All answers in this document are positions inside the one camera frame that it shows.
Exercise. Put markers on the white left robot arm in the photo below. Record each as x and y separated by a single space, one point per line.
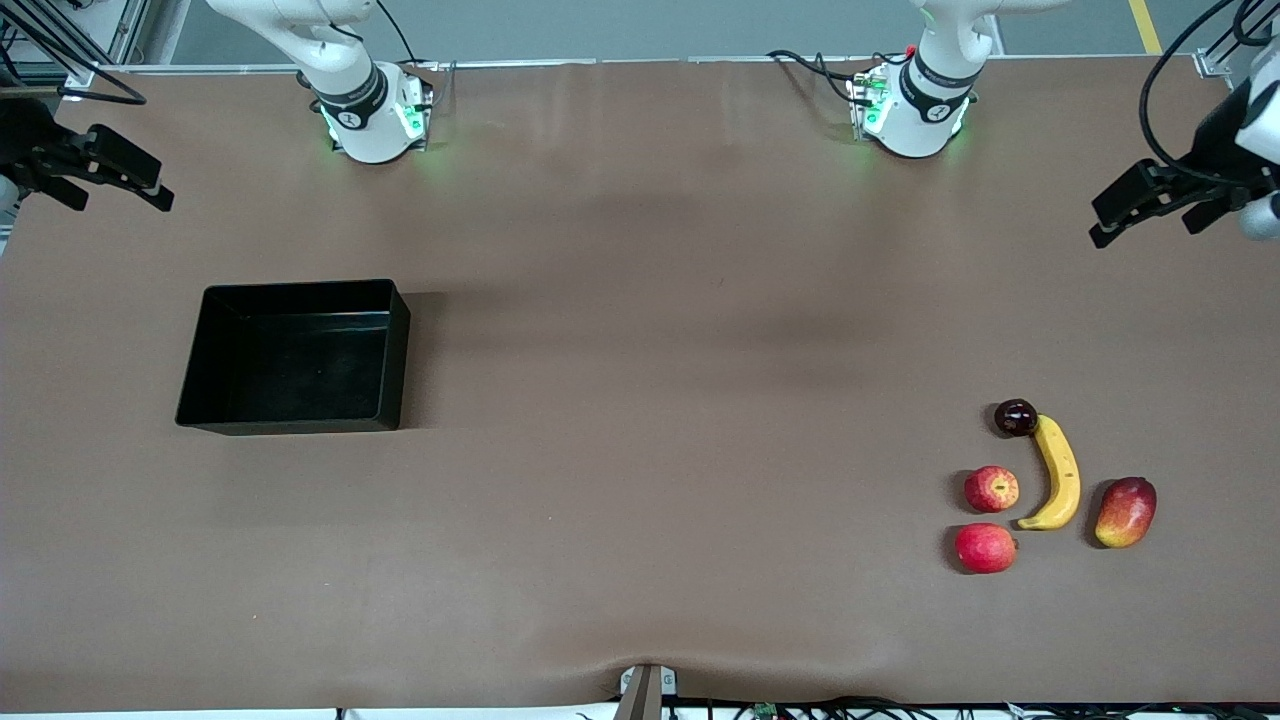
935 80

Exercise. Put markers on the red yellow mango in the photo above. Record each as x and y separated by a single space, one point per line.
1126 512

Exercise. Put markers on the dark purple mangosteen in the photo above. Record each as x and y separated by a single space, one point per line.
1016 417

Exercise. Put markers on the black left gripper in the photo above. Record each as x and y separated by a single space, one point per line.
1217 142

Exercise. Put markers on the aluminium frame post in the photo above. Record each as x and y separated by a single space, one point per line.
1215 62
135 35

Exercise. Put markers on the aluminium table edge rail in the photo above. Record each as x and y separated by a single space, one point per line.
650 61

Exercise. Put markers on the black plastic box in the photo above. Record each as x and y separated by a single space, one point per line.
295 365

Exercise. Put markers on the red yellow apple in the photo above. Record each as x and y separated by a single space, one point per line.
991 489

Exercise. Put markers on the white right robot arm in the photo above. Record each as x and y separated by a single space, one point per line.
350 90

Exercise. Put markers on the grey camera stand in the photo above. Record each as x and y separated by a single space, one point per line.
643 692

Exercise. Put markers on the red pomegranate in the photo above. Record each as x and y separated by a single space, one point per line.
985 548

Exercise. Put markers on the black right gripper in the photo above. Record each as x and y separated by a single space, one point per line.
28 137

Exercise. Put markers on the yellow banana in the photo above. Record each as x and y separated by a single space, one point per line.
1062 475

